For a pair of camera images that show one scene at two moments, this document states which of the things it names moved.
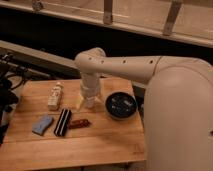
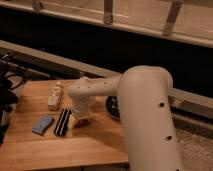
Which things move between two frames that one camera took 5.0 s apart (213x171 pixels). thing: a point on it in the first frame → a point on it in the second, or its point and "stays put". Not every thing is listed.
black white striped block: [61, 126] stays put
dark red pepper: [79, 123] stays put
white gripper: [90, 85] → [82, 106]
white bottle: [55, 99] stays put
